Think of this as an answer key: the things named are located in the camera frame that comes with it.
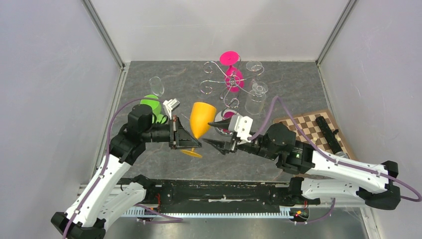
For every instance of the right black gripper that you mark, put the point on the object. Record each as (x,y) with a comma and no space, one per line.
(223,147)

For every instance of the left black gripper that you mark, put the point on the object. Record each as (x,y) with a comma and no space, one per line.
(179,138)

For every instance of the orange wine glass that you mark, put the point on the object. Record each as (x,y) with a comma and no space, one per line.
(201,115)

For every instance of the chrome wine glass rack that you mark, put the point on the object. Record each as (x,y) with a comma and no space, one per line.
(230,100)

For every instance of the green wine glass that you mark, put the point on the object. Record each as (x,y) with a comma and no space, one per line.
(156,109)

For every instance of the clear wine glass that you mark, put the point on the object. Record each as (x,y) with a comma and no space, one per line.
(156,86)

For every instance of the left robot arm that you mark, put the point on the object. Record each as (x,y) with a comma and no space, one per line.
(91,215)

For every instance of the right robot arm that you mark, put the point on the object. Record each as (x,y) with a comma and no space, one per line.
(316,174)

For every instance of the pink wine glass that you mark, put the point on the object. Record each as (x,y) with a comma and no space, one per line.
(233,79)

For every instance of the wooden chessboard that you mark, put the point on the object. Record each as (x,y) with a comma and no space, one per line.
(307,122)

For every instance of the black bar on chessboard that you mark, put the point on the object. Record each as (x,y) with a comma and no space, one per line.
(329,135)

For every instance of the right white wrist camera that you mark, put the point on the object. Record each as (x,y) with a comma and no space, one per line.
(240,126)

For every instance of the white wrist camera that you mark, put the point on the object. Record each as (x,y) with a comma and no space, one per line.
(169,106)
(240,126)

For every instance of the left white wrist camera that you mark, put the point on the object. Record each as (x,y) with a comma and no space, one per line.
(169,106)

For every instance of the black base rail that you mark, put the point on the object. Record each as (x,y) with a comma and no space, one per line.
(220,197)

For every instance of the white slotted cable duct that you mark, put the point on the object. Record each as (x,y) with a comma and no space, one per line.
(282,213)

